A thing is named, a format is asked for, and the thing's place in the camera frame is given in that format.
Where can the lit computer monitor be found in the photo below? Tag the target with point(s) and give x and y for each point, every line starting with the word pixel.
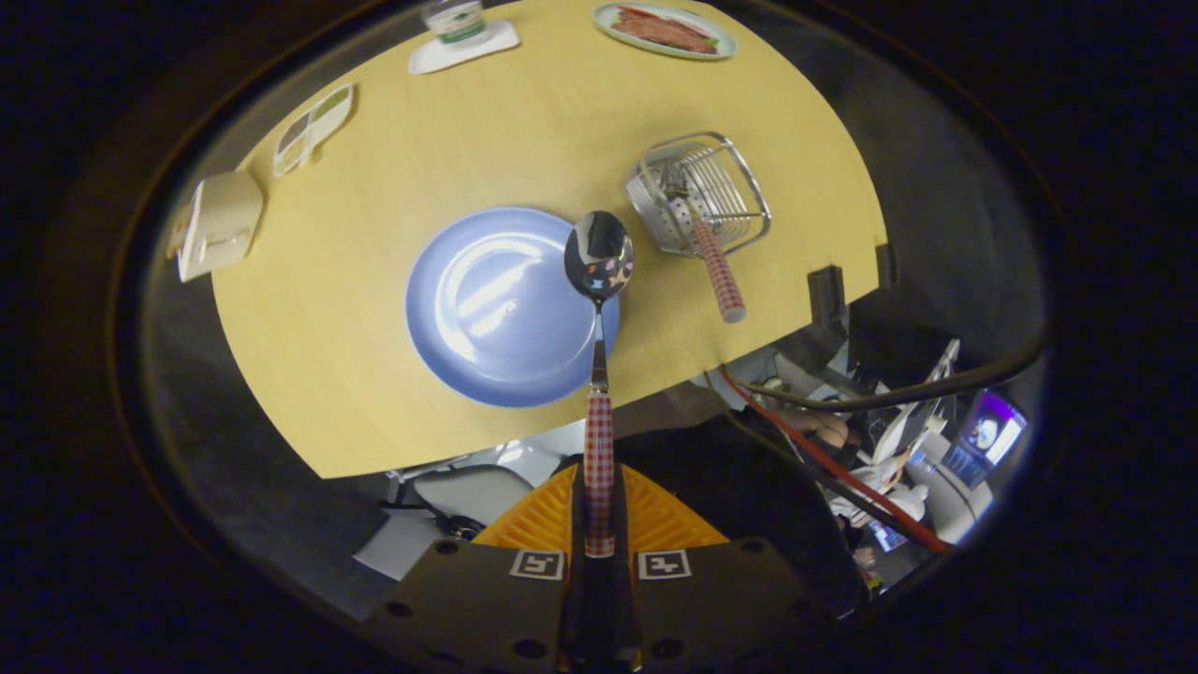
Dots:
pixel 992 435

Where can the clear water bottle green cap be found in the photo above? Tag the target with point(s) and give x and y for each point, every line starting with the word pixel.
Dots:
pixel 454 19

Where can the white toaster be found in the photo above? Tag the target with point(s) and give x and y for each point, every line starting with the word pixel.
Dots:
pixel 225 225

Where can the bacon slices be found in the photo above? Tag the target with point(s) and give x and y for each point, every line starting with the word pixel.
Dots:
pixel 664 30

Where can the green plate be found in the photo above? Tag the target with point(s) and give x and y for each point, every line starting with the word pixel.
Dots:
pixel 721 45

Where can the white square coaster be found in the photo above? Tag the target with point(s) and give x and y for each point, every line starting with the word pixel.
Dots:
pixel 487 47

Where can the white chair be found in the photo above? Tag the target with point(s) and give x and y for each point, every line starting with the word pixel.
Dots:
pixel 468 496

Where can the white divided dish with seeds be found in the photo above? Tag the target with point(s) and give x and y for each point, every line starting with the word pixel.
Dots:
pixel 314 126

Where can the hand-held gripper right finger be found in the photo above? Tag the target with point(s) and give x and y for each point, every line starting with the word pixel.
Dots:
pixel 730 599

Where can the toasted bread slice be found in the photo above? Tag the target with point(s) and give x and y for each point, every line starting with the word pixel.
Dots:
pixel 174 239

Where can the blue plate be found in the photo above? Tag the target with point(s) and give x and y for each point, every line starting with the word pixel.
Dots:
pixel 487 309

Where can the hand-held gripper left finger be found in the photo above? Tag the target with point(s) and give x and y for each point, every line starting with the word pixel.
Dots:
pixel 468 599

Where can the black table bracket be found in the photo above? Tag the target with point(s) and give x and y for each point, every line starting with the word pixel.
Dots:
pixel 885 266
pixel 826 292

